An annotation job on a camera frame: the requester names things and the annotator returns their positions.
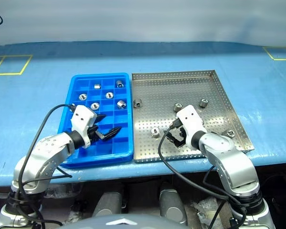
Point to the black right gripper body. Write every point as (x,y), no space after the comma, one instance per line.
(181,136)

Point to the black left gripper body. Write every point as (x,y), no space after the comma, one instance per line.
(94,134)

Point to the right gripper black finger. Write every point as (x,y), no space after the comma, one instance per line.
(173,141)
(174,130)

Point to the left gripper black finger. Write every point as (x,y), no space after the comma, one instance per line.
(112,134)
(99,118)

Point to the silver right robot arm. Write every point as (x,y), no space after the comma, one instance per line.
(231,157)

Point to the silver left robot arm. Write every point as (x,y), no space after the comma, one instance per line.
(45,148)

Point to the blue compartment tray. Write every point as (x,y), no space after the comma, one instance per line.
(119,145)

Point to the perforated metal tray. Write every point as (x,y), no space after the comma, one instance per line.
(171,88)

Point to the grey rounded robot leg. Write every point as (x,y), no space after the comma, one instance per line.
(108,202)
(172,205)

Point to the grey robot torso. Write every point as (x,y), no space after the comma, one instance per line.
(97,223)

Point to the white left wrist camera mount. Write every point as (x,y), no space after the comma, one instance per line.
(82,117)

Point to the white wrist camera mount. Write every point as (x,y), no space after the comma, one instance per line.
(82,117)
(189,117)

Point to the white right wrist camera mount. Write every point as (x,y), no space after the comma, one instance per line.
(189,117)

